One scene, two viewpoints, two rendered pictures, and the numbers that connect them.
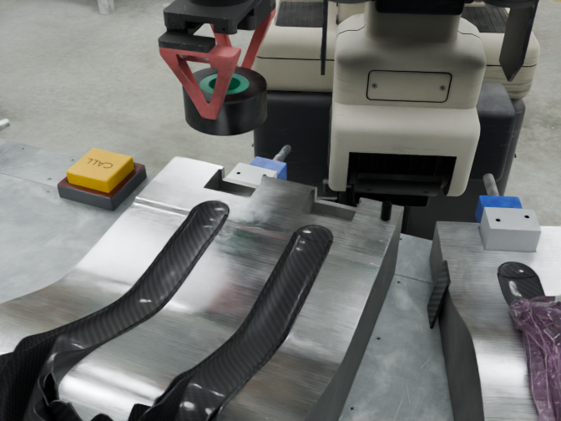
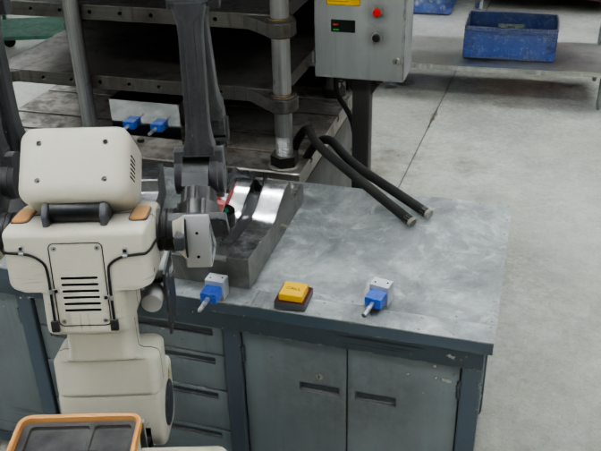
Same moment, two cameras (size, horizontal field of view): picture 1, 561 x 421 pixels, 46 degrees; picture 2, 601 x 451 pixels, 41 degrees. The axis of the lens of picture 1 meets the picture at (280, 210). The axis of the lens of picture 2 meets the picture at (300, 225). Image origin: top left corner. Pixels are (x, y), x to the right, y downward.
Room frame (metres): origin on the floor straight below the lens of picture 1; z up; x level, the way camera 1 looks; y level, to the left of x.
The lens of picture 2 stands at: (2.35, 0.11, 1.97)
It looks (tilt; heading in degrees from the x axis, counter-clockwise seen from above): 30 degrees down; 175
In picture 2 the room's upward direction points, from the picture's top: 2 degrees counter-clockwise
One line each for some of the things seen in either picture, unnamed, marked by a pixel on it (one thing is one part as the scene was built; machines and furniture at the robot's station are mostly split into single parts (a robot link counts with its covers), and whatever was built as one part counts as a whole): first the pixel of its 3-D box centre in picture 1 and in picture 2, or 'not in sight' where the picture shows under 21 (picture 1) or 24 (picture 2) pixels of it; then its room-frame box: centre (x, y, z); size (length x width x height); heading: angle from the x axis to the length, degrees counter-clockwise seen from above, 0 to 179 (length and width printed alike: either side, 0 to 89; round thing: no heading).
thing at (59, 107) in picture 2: not in sight; (173, 118); (-0.69, -0.14, 0.76); 1.30 x 0.84 x 0.07; 68
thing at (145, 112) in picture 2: not in sight; (174, 99); (-0.60, -0.12, 0.87); 0.50 x 0.27 x 0.17; 158
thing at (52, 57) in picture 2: not in sight; (173, 71); (-0.69, -0.12, 0.96); 1.29 x 0.83 x 0.18; 68
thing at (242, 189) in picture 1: (235, 195); (221, 257); (0.57, 0.05, 0.87); 0.05 x 0.05 x 0.04; 68
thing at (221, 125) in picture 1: (225, 99); (219, 216); (0.57, 0.05, 0.99); 0.08 x 0.08 x 0.04
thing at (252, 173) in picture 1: (268, 172); (209, 296); (0.68, 0.02, 0.83); 0.13 x 0.05 x 0.05; 157
